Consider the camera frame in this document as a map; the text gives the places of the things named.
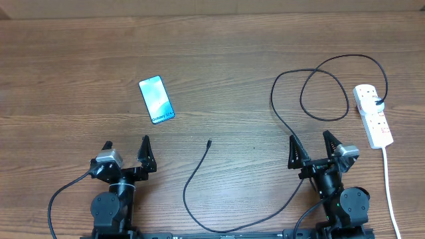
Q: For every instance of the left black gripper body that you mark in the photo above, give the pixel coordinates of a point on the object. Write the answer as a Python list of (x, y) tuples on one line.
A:
[(133, 174)]

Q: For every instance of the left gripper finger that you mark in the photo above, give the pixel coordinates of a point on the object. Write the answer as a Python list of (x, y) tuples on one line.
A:
[(145, 156), (107, 145)]

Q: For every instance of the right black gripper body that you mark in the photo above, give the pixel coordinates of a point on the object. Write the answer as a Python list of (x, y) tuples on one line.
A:
[(313, 168)]

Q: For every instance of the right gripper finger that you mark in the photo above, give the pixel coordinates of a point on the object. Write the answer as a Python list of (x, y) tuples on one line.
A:
[(331, 143), (298, 156)]

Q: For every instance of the Samsung Galaxy smartphone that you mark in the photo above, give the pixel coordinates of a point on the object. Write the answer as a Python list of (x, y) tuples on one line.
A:
[(156, 99)]

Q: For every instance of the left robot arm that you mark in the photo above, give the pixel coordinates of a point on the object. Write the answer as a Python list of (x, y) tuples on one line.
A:
[(113, 210)]

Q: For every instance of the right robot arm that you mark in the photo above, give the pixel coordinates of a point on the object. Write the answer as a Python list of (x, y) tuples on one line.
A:
[(346, 210)]

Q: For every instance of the white USB charger plug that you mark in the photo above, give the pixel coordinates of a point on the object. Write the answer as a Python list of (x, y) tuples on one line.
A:
[(369, 106)]

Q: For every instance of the white power strip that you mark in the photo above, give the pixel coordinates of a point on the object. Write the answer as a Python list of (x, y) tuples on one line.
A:
[(376, 125)]

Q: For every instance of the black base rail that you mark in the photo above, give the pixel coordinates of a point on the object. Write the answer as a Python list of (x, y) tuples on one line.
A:
[(285, 234)]

